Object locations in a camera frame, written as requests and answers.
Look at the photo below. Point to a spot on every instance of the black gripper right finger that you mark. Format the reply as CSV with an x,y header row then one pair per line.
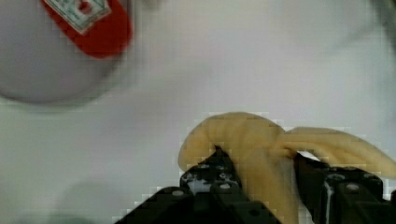
x,y
336,195

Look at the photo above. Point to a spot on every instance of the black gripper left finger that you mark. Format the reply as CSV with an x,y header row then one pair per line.
x,y
208,193

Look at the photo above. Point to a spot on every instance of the peeled banana toy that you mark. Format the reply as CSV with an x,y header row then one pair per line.
x,y
257,146

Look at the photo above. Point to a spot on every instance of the red ketchup bottle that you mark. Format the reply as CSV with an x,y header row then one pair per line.
x,y
99,28

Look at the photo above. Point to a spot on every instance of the pink round plate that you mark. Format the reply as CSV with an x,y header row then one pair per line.
x,y
39,64

